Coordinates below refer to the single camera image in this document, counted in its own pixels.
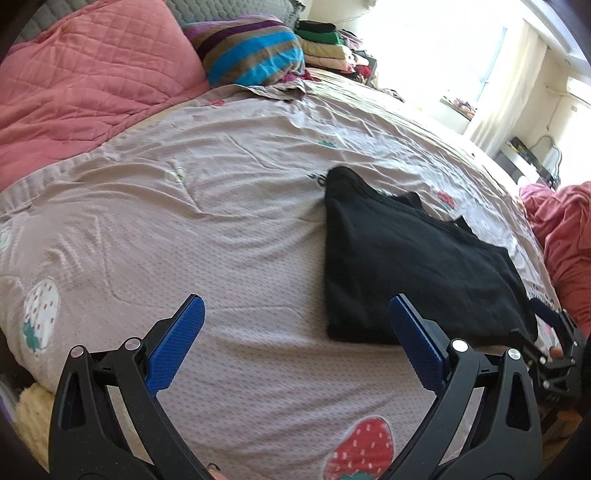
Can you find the windowsill clutter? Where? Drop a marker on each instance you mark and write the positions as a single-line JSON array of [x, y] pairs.
[[459, 108]]

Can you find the pink quilted blanket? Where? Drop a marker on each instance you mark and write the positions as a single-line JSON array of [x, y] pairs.
[[83, 78]]

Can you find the yellow fluffy cloth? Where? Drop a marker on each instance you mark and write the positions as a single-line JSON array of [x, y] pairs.
[[34, 415]]

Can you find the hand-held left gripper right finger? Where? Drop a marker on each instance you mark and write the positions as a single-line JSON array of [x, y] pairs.
[[415, 344]]

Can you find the white curtain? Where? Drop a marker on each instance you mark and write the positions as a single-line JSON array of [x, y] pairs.
[[508, 92]]

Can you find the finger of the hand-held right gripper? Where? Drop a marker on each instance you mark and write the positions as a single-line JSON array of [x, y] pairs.
[[551, 318], [531, 350]]

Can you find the black garment with orange cuffs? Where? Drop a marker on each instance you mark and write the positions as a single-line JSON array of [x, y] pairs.
[[406, 267]]

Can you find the crumpled pink cloth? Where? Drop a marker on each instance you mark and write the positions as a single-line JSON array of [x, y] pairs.
[[568, 240]]

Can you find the grey quilted pillow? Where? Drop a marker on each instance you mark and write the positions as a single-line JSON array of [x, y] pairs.
[[240, 9]]

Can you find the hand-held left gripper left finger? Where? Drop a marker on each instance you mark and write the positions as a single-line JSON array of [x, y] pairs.
[[178, 344]]

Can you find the striped knitted pillow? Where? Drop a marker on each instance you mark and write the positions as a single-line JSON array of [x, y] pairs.
[[249, 50]]

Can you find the stack of folded clothes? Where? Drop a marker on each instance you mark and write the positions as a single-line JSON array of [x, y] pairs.
[[328, 50]]

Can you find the cluttered dark desk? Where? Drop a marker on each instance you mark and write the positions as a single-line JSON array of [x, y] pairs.
[[531, 152]]

